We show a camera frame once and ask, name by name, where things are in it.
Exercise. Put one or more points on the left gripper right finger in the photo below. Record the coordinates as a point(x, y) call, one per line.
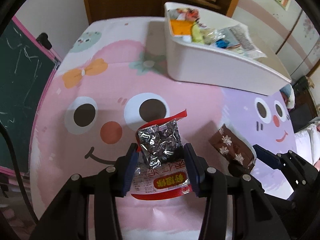
point(235, 205)

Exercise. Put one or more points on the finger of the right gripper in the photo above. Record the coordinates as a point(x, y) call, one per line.
point(236, 169)
point(270, 157)

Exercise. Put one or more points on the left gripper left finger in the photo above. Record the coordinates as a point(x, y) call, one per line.
point(67, 215)

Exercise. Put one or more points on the brown snowflake snack packet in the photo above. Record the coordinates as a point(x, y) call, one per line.
point(233, 146)

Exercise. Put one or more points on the dark red-edged snack packet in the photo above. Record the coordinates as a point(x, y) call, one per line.
point(161, 171)

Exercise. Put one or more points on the blue foil snack packet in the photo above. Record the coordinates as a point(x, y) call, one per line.
point(222, 43)

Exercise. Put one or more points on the red white printed snack bag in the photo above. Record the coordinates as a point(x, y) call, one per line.
point(184, 14)

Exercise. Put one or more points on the blue plush cushion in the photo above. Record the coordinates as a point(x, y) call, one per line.
point(288, 96)

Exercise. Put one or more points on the white plastic storage bin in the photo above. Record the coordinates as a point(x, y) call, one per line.
point(199, 63)

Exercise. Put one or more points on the clear printed snack bag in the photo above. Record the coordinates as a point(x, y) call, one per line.
point(240, 41)

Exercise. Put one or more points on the orange white snack packet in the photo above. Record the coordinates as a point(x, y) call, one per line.
point(180, 27)

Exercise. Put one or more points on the green chalkboard pink frame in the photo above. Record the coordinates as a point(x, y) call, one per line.
point(26, 67)

